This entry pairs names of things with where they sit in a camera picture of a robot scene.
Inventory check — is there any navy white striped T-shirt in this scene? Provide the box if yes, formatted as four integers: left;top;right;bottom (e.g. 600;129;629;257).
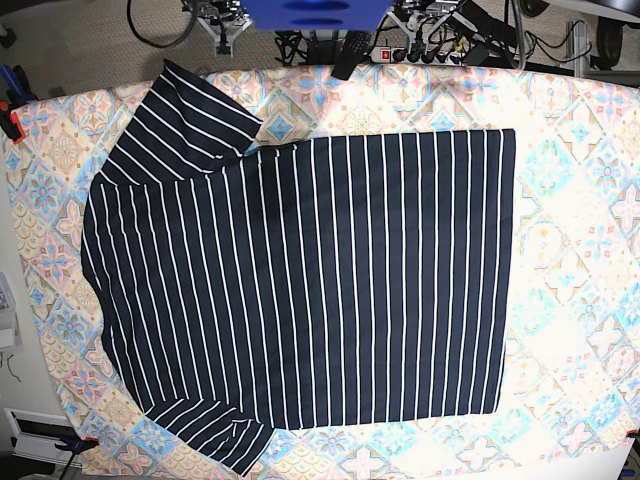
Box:
81;62;516;475

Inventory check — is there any white power strip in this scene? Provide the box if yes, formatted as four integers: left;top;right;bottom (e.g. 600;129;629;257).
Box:
369;46;464;66

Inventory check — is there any blue box overhead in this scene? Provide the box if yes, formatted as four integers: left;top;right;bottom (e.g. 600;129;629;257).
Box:
240;0;392;31

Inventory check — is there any patterned pastel tablecloth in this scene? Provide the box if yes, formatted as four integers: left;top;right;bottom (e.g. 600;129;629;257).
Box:
1;66;639;479

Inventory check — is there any blue orange clamp bottom left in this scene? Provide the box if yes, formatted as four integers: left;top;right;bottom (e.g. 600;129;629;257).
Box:
54;436;99;456

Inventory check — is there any white equipment box left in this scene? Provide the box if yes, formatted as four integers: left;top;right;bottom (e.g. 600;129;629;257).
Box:
0;273;21;352

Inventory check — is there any red black clamp left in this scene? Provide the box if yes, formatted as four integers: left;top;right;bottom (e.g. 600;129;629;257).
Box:
0;101;25;144

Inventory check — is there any white vent panel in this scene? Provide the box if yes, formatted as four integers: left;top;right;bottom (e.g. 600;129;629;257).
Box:
4;407;77;465

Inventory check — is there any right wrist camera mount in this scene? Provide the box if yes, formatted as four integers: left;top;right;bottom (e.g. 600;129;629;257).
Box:
198;14;254;57

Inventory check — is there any black cable loop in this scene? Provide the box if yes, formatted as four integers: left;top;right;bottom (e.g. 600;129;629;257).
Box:
125;0;200;49

